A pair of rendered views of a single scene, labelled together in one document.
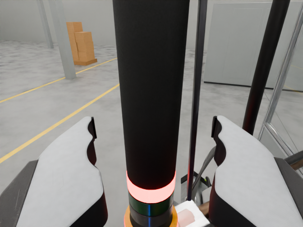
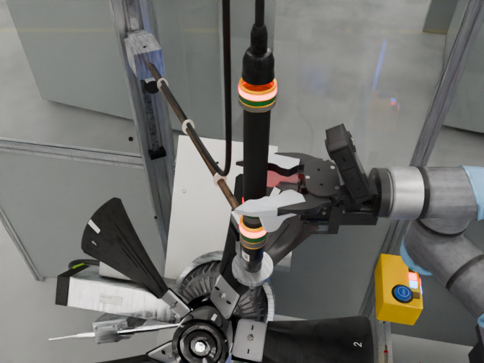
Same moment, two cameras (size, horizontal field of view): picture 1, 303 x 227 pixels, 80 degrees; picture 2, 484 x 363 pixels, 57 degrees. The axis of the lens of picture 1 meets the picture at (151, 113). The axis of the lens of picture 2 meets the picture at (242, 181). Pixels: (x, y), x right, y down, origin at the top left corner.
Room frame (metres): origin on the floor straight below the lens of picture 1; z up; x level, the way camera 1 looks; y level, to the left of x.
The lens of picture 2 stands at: (0.10, 0.44, 2.08)
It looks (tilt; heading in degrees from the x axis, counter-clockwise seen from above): 44 degrees down; 271
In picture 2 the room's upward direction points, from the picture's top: straight up
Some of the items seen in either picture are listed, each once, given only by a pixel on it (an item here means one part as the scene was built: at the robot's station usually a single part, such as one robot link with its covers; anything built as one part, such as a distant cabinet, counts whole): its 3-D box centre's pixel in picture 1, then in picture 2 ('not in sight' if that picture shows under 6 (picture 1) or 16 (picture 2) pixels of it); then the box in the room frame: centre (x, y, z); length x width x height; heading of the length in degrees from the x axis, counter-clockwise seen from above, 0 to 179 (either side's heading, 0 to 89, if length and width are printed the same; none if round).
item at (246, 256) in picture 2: not in sight; (254, 184); (0.09, 0.00, 1.65); 0.04 x 0.04 x 0.46
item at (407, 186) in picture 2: not in sight; (396, 191); (-0.11, -0.01, 1.63); 0.08 x 0.05 x 0.08; 91
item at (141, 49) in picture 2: not in sight; (143, 55); (0.37, -0.56, 1.54); 0.10 x 0.07 x 0.08; 116
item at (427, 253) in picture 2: not in sight; (438, 245); (-0.19, 0.01, 1.53); 0.11 x 0.08 x 0.11; 118
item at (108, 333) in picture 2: not in sight; (108, 333); (0.43, -0.06, 1.08); 0.07 x 0.04 x 0.06; 2
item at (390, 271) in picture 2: not in sight; (396, 289); (-0.31, -0.24, 1.02); 0.16 x 0.10 x 0.11; 81
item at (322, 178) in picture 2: not in sight; (339, 196); (-0.03, 0.00, 1.63); 0.12 x 0.08 x 0.09; 1
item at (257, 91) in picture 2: not in sight; (257, 93); (0.09, 0.00, 1.80); 0.04 x 0.04 x 0.03
